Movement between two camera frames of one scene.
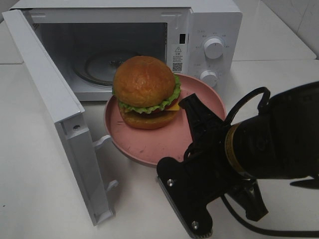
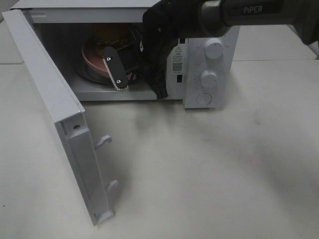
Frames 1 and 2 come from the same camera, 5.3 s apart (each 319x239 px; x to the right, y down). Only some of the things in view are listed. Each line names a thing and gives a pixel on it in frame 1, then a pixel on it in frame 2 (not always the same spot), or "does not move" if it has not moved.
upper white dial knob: x=214 y=48 does not move
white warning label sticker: x=177 y=59 does not move
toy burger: x=147 y=91 -> x=111 y=37
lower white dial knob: x=210 y=77 does not move
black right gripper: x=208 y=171 -> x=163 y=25
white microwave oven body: x=87 y=41 does not move
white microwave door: x=67 y=112 does not move
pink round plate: x=147 y=147 -> x=93 y=55
